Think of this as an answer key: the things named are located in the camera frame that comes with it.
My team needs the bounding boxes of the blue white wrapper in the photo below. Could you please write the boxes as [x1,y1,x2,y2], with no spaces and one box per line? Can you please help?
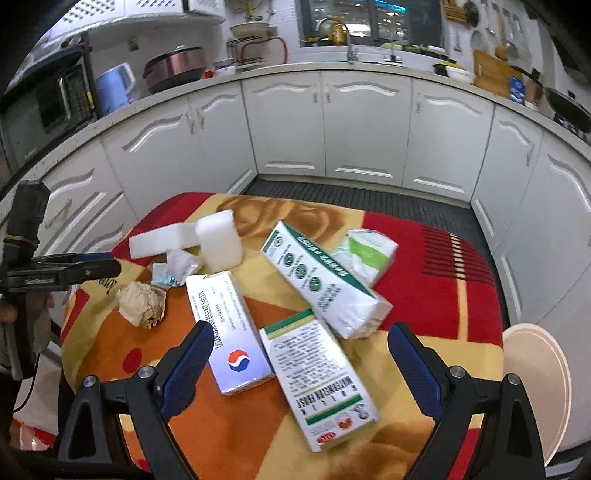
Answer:
[151,263,183,288]

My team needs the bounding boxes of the row of white cabinet doors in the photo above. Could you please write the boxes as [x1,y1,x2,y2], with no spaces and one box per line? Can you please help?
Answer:
[0,69,591,462]

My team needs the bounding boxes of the flat white foam strip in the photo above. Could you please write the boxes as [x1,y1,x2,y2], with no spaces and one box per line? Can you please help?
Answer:
[128,223,200,259]

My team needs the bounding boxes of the dish rack with bowls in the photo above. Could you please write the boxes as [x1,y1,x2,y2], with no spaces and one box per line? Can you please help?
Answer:
[226,18,289,70]

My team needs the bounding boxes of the dark ribbed floor mat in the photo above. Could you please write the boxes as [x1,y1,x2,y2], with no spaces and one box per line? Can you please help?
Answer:
[242,179,511,324]

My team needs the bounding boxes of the hanging kitchen utensils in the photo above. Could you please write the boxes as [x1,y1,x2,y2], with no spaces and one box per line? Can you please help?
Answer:
[462,0,522,61]

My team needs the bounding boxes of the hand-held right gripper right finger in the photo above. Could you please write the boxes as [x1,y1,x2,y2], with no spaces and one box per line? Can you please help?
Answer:
[387,322,548,480]

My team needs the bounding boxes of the thick white foam block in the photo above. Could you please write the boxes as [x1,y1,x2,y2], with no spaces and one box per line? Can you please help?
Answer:
[195,209,243,271]

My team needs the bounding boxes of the crumpled brown paper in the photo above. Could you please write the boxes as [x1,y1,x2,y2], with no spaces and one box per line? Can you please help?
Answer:
[115,281,168,329]

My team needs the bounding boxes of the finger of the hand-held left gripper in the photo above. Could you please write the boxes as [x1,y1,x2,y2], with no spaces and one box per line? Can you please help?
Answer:
[28,251,114,271]
[4,259,123,292]

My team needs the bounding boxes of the long white green box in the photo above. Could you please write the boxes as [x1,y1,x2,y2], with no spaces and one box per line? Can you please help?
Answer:
[260,220,394,341]

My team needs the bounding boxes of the green white tissue packet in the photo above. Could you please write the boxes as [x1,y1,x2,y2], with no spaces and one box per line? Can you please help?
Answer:
[331,228,399,289]

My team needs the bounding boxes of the white perforated wall cabinet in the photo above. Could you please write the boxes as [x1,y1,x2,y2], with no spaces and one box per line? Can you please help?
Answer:
[60,0,227,38]

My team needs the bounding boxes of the metal kitchen faucet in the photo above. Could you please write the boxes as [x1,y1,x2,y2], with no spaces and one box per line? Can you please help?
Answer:
[318,17,358,63]

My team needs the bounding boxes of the black wok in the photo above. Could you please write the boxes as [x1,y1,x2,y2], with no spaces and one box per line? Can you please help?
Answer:
[510,65,591,132]

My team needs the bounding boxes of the red yellow printed blanket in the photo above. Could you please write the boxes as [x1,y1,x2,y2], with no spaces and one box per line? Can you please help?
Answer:
[60,191,506,480]

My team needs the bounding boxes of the white yellow container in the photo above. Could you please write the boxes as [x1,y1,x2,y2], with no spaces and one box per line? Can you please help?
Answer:
[434,58,475,85]

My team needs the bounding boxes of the cream plastic bucket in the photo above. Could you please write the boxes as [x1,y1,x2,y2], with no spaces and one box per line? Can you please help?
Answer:
[501,323,573,467]

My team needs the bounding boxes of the white box green yellow stripes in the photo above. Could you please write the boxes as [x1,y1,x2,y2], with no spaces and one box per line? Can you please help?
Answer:
[259,308,382,454]

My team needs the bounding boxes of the orange white bag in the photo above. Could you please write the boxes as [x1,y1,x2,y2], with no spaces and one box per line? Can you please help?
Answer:
[14,415,57,452]

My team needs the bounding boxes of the copper coloured rice cooker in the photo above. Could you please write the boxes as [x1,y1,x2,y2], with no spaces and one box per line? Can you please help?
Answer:
[142,45,207,93]

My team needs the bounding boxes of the dark kitchen window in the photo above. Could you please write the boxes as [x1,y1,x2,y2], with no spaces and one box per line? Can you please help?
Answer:
[299,0,441,47]

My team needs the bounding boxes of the black microwave oven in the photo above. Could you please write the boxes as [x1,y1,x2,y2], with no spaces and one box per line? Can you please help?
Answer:
[0,60,93,153]

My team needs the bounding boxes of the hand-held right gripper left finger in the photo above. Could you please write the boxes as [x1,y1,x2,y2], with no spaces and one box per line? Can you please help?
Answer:
[55,320,215,480]

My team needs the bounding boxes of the light blue electric kettle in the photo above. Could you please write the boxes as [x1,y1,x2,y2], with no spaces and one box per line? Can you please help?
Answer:
[95,63,137,114]

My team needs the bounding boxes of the silver white medicine box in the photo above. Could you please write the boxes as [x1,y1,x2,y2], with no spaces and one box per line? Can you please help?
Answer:
[185,271,276,396]

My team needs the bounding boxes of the wooden cutting board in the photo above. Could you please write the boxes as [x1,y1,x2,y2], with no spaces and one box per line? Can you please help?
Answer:
[473,50,525,97]

